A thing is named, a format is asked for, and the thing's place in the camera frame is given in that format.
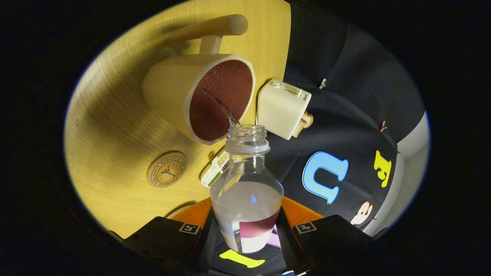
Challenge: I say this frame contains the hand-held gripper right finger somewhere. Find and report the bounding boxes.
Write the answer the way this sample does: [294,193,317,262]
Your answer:
[275,196,390,274]

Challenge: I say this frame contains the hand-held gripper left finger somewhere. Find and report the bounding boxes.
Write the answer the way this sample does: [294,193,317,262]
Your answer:
[109,197,216,275]

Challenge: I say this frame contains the round wooden coaster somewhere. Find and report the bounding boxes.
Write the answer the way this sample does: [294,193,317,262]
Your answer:
[146,151,188,188]

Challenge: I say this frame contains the clear juice bottle red label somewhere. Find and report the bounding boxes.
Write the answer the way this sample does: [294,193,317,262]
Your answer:
[210,125,284,254]

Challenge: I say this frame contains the cream cup with wooden handle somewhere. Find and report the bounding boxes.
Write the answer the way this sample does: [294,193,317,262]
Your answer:
[141,14,256,145]

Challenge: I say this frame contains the white divided seed tray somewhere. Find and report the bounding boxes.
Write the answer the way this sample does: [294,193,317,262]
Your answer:
[200,149,231,188]

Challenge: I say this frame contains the wooden table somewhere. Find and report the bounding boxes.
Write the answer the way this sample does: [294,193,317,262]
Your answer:
[63,0,292,240]

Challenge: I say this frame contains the cream toaster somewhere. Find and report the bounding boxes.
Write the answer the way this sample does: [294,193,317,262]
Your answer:
[256,79,312,140]

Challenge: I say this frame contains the black backdrop cloth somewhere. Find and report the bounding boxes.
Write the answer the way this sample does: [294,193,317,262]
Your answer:
[215,0,426,276]

